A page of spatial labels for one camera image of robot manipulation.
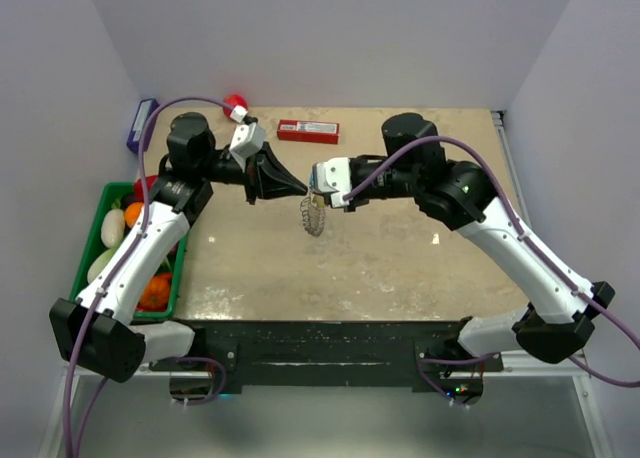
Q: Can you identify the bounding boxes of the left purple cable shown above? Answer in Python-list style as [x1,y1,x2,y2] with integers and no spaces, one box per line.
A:
[62,95,249,458]

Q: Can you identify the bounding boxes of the purple box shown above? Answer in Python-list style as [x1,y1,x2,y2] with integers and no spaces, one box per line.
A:
[126,98,159,154]

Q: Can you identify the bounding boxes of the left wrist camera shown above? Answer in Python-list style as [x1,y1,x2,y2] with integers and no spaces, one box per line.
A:
[229,122,266,171]

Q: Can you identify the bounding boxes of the orange pumpkin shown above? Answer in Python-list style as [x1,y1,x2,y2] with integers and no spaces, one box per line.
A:
[137,273,172,312]

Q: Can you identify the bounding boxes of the red bell pepper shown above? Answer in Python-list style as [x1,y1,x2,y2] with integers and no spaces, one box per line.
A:
[133,175,158,202]

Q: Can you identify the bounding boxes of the orange fruit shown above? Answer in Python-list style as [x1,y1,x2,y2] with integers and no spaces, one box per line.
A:
[124,202,144,228]

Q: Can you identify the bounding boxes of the blue grey keyring with rings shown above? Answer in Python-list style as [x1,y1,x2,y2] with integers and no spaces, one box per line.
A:
[299,175,326,237]

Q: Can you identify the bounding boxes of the red tomato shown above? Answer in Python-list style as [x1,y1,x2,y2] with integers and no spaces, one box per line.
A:
[224,93,249,109]

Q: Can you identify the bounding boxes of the purple cable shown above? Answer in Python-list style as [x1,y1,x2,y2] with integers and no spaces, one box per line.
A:
[342,135,640,410]
[62,95,249,458]

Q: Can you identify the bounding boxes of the green plastic bin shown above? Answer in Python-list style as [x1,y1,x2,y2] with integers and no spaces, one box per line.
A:
[69,182,189,323]

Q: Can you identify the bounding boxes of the white radish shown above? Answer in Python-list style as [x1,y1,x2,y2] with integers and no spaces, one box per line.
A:
[100,209,125,248]

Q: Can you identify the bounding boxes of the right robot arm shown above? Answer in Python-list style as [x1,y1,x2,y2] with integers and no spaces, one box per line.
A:
[326,113,615,371]

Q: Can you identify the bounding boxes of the aluminium frame rail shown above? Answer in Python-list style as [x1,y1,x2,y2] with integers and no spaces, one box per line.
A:
[39,353,614,457]

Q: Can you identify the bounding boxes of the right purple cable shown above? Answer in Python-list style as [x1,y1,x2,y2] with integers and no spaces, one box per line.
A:
[342,135,640,410]

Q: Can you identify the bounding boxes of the red rectangular box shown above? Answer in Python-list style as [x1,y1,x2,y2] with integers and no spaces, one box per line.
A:
[276,119,340,145]

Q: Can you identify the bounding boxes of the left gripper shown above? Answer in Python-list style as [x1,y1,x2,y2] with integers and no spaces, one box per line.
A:
[200,142,307,206]

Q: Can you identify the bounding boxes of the green cabbage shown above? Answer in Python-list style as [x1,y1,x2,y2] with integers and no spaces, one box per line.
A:
[86,248,116,284]

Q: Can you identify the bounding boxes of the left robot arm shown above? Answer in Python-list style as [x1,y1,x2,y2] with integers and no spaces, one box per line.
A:
[49,112,308,383]

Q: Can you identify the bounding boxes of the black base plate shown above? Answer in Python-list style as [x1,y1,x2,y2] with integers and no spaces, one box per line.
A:
[151,320,503,397]

